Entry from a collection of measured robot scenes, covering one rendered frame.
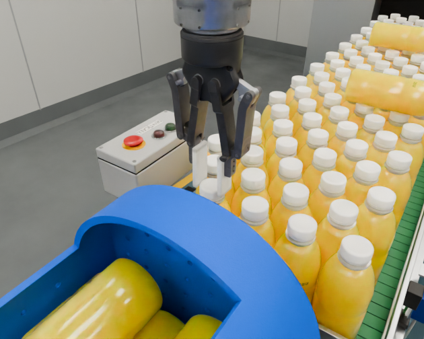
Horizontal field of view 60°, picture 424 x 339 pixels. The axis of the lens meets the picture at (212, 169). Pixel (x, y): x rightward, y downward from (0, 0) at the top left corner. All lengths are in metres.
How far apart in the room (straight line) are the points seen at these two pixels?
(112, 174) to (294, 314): 0.47
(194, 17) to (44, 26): 2.90
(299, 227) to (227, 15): 0.28
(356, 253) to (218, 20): 0.32
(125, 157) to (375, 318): 0.50
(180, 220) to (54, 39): 3.08
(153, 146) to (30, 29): 2.62
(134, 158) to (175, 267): 0.28
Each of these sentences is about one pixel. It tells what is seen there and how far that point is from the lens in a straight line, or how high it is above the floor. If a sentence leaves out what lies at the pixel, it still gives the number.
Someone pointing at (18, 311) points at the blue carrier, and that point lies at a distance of 0.45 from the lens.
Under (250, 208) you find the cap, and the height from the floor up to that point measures 1.11.
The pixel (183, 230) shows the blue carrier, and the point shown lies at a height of 1.23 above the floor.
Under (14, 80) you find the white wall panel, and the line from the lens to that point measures 3.24.
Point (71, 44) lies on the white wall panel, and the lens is 3.43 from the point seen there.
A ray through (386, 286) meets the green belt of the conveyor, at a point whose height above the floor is 0.90.
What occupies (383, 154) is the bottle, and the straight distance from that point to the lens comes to 0.77.
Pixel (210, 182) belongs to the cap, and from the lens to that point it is 0.57.
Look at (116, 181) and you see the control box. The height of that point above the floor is 1.04.
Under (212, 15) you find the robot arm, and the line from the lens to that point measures 0.41.
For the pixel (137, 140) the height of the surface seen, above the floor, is 1.11.
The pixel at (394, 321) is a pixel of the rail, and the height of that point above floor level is 0.98.
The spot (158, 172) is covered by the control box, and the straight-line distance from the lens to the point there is 0.70.
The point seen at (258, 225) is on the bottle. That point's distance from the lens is 0.54.
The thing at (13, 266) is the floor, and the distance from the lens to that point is 2.16.
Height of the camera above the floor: 1.45
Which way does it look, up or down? 34 degrees down
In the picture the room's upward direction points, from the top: straight up
